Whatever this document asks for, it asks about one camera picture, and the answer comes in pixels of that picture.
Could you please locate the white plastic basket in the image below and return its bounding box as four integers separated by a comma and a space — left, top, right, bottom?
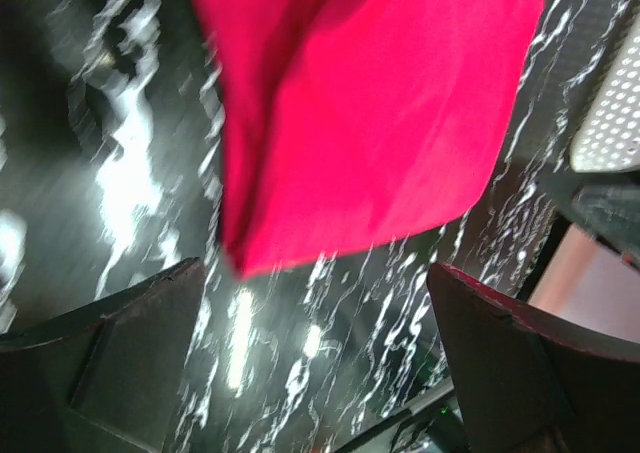
569, 22, 640, 173

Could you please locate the red t shirt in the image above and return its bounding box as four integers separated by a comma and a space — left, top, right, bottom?
191, 0, 545, 278

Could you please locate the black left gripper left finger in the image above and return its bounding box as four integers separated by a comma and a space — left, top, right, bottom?
1, 258, 204, 452

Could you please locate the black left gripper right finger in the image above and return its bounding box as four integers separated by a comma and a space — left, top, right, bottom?
427, 262, 639, 452

